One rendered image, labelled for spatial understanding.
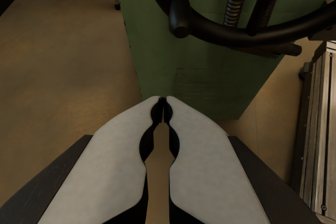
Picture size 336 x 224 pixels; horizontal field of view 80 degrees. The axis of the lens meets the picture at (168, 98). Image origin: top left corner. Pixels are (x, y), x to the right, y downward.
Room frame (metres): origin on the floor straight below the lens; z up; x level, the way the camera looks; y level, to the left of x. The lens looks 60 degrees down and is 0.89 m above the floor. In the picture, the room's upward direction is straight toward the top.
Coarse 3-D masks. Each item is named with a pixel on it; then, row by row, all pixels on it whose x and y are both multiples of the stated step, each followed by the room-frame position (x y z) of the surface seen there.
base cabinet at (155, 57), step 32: (128, 0) 0.40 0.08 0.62; (192, 0) 0.40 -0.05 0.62; (224, 0) 0.39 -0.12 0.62; (288, 0) 0.39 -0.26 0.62; (320, 0) 0.39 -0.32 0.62; (128, 32) 0.40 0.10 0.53; (160, 32) 0.39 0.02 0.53; (160, 64) 0.39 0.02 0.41; (192, 64) 0.39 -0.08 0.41; (224, 64) 0.39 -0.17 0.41; (256, 64) 0.39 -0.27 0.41; (192, 96) 0.39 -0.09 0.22; (224, 96) 0.39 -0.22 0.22
